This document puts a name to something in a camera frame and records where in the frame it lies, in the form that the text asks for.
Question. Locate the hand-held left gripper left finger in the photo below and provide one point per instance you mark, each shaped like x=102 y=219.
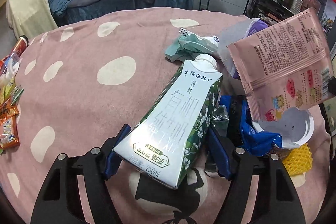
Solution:
x=109 y=167

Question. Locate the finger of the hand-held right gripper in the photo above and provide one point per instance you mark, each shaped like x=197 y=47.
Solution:
x=332 y=86

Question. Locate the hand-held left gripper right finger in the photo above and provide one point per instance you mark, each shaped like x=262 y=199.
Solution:
x=221 y=158

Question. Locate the pink snack packet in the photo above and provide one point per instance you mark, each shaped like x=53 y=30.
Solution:
x=283 y=56

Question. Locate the white green milk carton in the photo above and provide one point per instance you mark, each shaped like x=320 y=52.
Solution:
x=162 y=121

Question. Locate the yellow foam net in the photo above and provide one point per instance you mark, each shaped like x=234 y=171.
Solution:
x=298 y=159

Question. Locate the purple white packet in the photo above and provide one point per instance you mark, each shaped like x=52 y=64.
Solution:
x=231 y=48

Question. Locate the teal wrapper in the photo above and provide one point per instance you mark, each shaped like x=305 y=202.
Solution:
x=183 y=48

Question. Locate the blue foil wrapper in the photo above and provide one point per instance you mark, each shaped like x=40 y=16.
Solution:
x=252 y=134

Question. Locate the clear plastic wrap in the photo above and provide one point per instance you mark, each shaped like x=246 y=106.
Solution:
x=219 y=119

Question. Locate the white round cup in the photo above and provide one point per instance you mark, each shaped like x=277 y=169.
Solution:
x=291 y=129

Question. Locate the clear plastic jug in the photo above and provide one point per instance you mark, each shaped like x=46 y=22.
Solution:
x=300 y=2

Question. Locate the pink spotted blanket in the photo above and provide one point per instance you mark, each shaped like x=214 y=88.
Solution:
x=78 y=82

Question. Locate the orange snack packet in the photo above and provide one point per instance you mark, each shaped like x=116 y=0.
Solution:
x=9 y=127

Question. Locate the black metal rack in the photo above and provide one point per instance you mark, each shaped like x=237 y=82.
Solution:
x=256 y=1

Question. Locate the green snack packet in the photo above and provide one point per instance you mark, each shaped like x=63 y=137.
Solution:
x=17 y=94

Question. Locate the white wrapper blue print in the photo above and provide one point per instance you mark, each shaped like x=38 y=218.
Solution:
x=213 y=40

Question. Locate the clear plastic bag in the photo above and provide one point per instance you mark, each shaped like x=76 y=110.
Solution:
x=9 y=69

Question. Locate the red bottle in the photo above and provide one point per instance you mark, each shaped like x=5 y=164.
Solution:
x=21 y=45

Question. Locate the cream cloth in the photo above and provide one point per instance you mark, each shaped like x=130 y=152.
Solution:
x=26 y=3

